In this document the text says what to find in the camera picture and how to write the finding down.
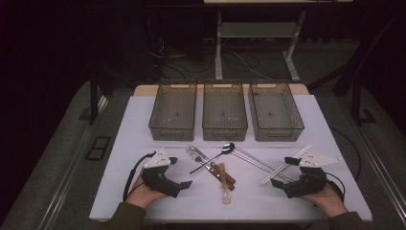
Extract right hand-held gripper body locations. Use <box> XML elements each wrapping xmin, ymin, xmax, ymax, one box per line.
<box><xmin>282</xmin><ymin>151</ymin><xmax>343</xmax><ymax>199</ymax></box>

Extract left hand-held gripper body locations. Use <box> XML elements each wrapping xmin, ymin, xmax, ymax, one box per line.
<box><xmin>141</xmin><ymin>148</ymin><xmax>183</xmax><ymax>199</ymax></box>

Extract wooden-handled metal fork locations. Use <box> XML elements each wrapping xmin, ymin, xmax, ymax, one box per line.
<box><xmin>186</xmin><ymin>144</ymin><xmax>237</xmax><ymax>186</ymax></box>

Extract wooden-handled metal knife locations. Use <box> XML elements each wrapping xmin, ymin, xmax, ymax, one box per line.
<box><xmin>193</xmin><ymin>154</ymin><xmax>236</xmax><ymax>192</ymax></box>

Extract small light wooden spoon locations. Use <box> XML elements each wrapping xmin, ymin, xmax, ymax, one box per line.
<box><xmin>217</xmin><ymin>162</ymin><xmax>233</xmax><ymax>206</ymax></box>

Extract smoky translucent plastic bin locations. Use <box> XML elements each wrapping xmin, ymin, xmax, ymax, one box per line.
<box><xmin>201</xmin><ymin>79</ymin><xmax>249</xmax><ymax>142</ymax></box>
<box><xmin>147</xmin><ymin>80</ymin><xmax>198</xmax><ymax>142</ymax></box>
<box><xmin>248</xmin><ymin>80</ymin><xmax>305</xmax><ymax>143</ymax></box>

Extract shiny metal spoon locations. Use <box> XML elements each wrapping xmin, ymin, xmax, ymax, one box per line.
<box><xmin>189</xmin><ymin>142</ymin><xmax>237</xmax><ymax>175</ymax></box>

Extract person's left hand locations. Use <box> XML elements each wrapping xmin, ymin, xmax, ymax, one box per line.
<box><xmin>125</xmin><ymin>174</ymin><xmax>169</xmax><ymax>210</ymax></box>

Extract person's right hand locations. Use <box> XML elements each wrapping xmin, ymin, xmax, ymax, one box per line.
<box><xmin>298</xmin><ymin>182</ymin><xmax>350</xmax><ymax>219</ymax></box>

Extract black metal stand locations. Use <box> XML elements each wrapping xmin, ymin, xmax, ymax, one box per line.
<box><xmin>350</xmin><ymin>57</ymin><xmax>378</xmax><ymax>127</ymax></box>

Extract left hand-held gripper cable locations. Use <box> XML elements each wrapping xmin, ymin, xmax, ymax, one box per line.
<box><xmin>123</xmin><ymin>151</ymin><xmax>157</xmax><ymax>203</ymax></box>

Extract hand-held gripper cable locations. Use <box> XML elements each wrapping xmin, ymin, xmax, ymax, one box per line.
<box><xmin>123</xmin><ymin>151</ymin><xmax>157</xmax><ymax>203</ymax></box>
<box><xmin>325</xmin><ymin>172</ymin><xmax>347</xmax><ymax>204</ymax></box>

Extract right hand-held gripper cable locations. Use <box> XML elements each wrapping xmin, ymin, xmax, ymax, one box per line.
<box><xmin>325</xmin><ymin>172</ymin><xmax>347</xmax><ymax>204</ymax></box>

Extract black floor cable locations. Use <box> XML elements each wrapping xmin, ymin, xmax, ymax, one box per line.
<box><xmin>329</xmin><ymin>126</ymin><xmax>362</xmax><ymax>181</ymax></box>

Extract aluminium floor rail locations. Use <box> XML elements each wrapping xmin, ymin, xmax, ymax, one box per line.
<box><xmin>37</xmin><ymin>94</ymin><xmax>109</xmax><ymax>230</ymax></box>
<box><xmin>353</xmin><ymin>124</ymin><xmax>406</xmax><ymax>219</ymax></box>

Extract floor cables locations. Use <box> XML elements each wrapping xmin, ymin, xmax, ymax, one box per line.
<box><xmin>149</xmin><ymin>34</ymin><xmax>273</xmax><ymax>81</ymax></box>

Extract white desk frame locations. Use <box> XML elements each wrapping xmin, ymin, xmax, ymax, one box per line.
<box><xmin>203</xmin><ymin>0</ymin><xmax>354</xmax><ymax>82</ymax></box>

